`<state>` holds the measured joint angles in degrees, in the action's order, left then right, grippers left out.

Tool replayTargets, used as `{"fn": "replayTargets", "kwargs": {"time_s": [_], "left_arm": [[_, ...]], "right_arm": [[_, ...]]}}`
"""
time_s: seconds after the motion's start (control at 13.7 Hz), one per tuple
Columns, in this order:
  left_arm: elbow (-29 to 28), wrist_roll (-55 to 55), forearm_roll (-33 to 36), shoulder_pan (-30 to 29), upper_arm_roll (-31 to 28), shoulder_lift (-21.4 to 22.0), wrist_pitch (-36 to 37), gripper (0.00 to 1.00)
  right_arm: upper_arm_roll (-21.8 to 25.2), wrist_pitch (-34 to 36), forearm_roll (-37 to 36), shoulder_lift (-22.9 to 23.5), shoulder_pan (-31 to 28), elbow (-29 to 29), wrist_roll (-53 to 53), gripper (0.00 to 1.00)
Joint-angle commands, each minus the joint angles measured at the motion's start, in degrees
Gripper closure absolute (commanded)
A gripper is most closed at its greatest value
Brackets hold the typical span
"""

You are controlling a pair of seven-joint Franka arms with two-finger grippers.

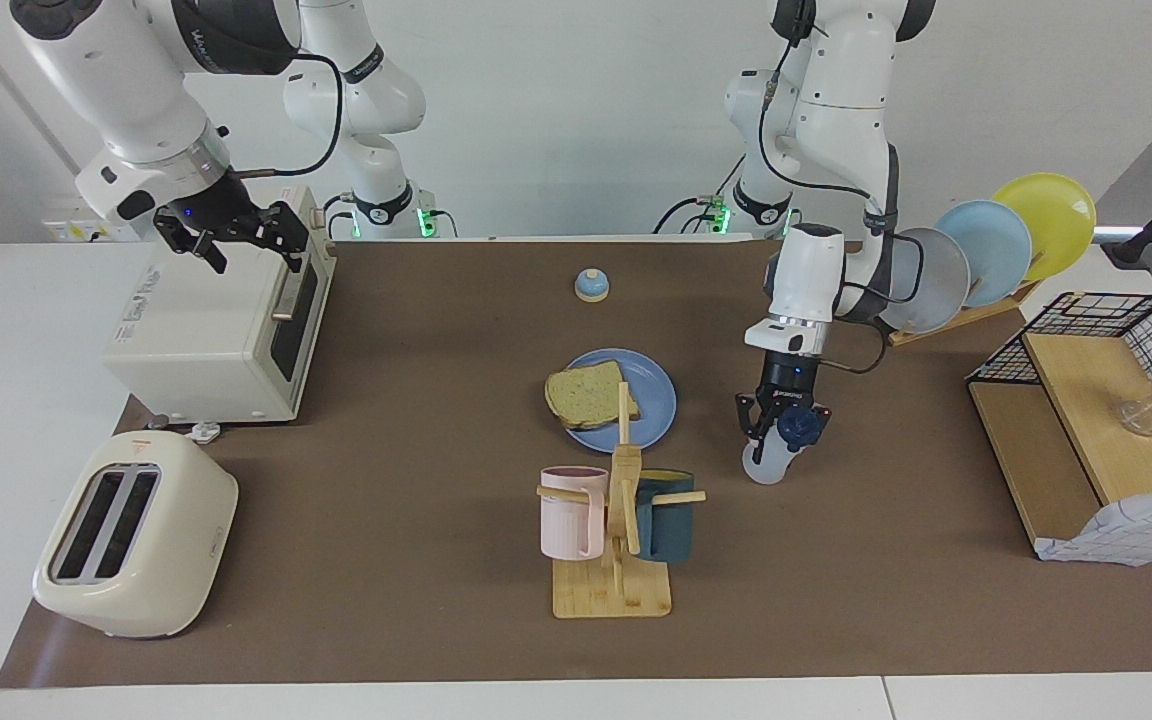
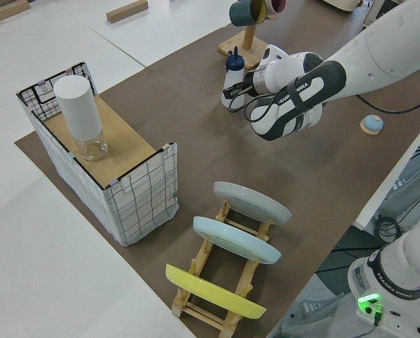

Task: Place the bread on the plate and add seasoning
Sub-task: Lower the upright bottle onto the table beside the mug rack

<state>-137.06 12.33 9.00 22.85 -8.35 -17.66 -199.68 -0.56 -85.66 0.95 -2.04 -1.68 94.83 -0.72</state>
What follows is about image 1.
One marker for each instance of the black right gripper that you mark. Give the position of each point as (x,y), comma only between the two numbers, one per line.
(211,210)

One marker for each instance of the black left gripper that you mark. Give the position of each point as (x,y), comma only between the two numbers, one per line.
(789,378)

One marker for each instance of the clear squeeze bottle blue cap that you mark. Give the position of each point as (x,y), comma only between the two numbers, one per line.
(794,430)

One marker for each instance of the toasted bread slice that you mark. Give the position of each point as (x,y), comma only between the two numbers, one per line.
(586,395)

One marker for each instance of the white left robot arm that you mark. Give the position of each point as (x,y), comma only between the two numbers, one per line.
(826,150)

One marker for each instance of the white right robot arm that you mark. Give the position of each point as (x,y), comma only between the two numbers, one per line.
(126,80)

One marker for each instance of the blue round plate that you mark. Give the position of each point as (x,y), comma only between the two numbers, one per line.
(656,400)

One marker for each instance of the grey plate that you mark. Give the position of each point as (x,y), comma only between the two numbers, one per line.
(941,285)

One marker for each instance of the light blue plate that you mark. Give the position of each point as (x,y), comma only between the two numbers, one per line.
(996,250)

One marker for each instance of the yellow plate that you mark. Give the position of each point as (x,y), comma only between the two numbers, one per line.
(1056,220)

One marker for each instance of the white toaster oven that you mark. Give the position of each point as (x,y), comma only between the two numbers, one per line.
(206,340)

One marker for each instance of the teal mug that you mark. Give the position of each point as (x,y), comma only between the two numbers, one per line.
(671,525)

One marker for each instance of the wooden dish rack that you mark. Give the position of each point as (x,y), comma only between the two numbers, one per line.
(956,320)

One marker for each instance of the pink mug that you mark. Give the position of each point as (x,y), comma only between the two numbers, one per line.
(566,515)

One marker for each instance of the brown table mat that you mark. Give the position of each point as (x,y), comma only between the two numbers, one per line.
(416,400)

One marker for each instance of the wooden mug tree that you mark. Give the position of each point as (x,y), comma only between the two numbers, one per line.
(611,595)

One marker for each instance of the wooden shelf box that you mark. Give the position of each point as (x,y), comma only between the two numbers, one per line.
(1086,400)

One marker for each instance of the cream two-slot toaster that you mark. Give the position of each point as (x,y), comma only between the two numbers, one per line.
(166,540)

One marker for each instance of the clear glass cup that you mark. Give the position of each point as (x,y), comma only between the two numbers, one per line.
(1139,417)

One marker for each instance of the white wall power outlet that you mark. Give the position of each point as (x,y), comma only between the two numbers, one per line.
(66,230)

